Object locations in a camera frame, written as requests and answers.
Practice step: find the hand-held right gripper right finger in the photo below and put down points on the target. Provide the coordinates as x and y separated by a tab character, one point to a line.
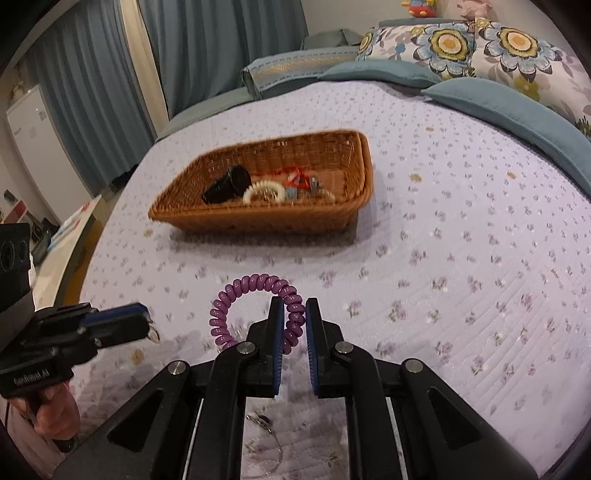
311	360

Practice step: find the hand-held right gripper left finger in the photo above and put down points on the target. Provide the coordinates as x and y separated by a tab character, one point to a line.
276	360

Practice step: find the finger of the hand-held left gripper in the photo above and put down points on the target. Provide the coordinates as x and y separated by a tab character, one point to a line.
115	313
124	330

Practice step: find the small silver charm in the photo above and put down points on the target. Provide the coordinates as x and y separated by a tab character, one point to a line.
153	331

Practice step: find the brown wicker basket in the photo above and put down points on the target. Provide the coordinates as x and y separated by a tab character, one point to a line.
258	214

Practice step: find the black scrunchie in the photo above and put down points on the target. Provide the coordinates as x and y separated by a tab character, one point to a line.
226	184

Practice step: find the person's left forearm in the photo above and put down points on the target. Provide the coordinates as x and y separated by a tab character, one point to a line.
18	450

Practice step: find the person's left hand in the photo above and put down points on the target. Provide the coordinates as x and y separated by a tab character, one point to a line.
55	408

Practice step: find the light wooden desk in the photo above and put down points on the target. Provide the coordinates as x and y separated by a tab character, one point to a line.
60	267

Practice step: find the white cabinet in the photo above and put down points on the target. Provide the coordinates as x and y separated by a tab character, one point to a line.
37	147

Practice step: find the blue curtain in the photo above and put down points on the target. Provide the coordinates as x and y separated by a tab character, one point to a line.
87	92
221	46

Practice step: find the teal pillow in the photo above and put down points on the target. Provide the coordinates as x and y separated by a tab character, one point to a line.
508	110
383	71

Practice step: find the floral print pillow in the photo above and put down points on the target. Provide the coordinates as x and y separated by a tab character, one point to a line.
531	60
429	48

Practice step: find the yellow plush toy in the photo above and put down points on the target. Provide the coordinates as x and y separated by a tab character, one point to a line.
418	7

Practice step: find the pink plush toy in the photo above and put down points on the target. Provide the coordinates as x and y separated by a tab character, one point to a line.
475	8

